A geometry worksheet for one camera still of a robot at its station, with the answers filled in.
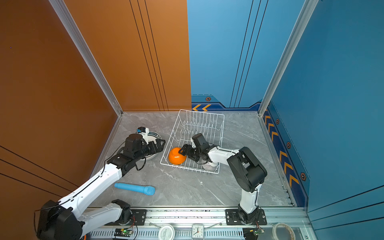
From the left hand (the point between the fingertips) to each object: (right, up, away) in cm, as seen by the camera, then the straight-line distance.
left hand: (160, 141), depth 82 cm
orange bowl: (+8, -11, +8) cm, 16 cm away
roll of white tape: (+56, -40, -13) cm, 70 cm away
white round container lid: (+7, -38, -17) cm, 42 cm away
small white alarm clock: (+21, -40, -13) cm, 47 cm away
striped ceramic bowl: (+28, -15, +3) cm, 31 cm away
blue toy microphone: (-7, -25, -3) cm, 26 cm away
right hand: (+11, -9, +9) cm, 17 cm away
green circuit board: (-14, -43, -11) cm, 46 cm away
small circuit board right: (+47, -43, -11) cm, 64 cm away
